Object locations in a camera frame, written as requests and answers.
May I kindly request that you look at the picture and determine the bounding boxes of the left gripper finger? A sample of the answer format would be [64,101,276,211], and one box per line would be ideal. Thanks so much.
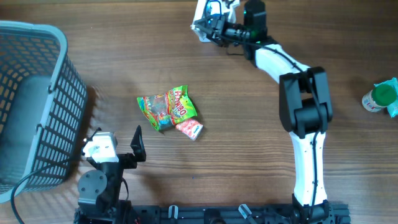
[87,127,102,140]
[130,125,146,162]

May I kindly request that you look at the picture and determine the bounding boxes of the white tissue pack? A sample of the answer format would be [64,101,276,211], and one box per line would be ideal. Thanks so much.
[191,0,240,31]

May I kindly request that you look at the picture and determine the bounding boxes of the Haribo gummy candy bag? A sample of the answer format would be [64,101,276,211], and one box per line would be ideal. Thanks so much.
[137,85,197,131]

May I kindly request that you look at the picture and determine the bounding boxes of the red orange snack pack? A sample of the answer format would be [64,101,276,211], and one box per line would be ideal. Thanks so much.
[175,118,203,141]

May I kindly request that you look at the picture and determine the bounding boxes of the green lid jar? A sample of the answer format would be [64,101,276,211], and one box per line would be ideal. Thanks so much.
[362,84,397,113]

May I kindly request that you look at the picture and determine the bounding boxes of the teal wet wipes pack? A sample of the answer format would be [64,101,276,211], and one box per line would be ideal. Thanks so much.
[374,77,397,118]

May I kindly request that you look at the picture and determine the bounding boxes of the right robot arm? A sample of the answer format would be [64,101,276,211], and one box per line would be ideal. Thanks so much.
[191,1,333,223]

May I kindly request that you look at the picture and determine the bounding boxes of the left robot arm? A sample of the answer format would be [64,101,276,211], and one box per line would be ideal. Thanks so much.
[73,126,146,223]

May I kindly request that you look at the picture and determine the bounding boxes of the white barcode scanner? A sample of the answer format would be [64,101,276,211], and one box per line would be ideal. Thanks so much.
[191,0,223,42]

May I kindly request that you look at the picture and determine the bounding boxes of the grey plastic mesh basket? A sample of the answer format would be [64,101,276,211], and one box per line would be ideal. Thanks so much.
[1,21,88,202]

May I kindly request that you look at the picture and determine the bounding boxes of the black left camera cable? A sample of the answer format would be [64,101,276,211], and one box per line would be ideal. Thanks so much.
[9,157,83,224]

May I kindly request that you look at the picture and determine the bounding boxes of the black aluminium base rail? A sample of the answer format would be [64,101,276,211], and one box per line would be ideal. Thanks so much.
[73,202,351,224]

